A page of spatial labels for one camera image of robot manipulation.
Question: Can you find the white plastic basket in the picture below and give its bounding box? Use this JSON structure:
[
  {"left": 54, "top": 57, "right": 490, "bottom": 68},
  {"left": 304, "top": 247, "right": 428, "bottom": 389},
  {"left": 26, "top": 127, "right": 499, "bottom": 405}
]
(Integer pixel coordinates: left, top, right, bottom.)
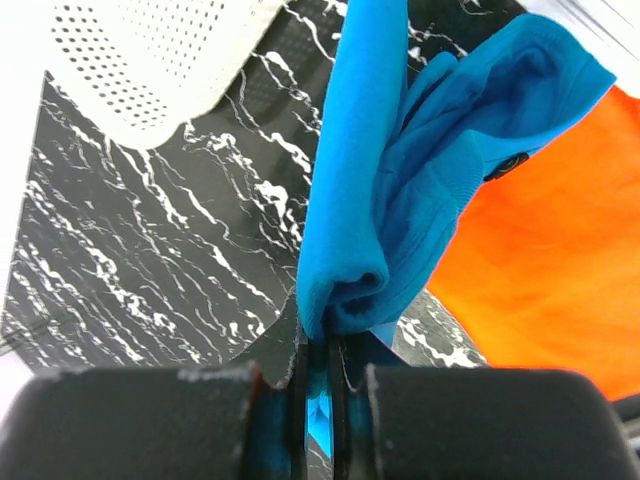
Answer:
[{"left": 0, "top": 0, "right": 291, "bottom": 151}]

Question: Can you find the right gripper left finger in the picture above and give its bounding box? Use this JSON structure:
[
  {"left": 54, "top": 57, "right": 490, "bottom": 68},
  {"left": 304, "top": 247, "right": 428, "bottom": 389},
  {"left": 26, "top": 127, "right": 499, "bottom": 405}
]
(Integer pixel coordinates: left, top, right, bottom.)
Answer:
[{"left": 1, "top": 297, "right": 308, "bottom": 479}]

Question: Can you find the blue t shirt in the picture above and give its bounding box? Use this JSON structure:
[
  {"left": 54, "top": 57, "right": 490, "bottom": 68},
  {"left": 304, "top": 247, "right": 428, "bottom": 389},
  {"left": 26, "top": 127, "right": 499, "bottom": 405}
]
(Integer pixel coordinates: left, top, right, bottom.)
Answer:
[{"left": 295, "top": 0, "right": 619, "bottom": 459}]

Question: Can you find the folded orange t shirt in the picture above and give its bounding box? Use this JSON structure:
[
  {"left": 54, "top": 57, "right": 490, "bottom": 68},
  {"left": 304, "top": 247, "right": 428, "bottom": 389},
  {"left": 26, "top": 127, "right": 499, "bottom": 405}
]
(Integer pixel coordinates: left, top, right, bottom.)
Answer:
[{"left": 428, "top": 88, "right": 639, "bottom": 400}]

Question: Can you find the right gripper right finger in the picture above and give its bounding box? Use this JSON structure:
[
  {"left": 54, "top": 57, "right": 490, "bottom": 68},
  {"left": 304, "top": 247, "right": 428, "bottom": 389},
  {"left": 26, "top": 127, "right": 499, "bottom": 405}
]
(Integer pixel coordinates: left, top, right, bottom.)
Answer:
[{"left": 328, "top": 333, "right": 638, "bottom": 479}]

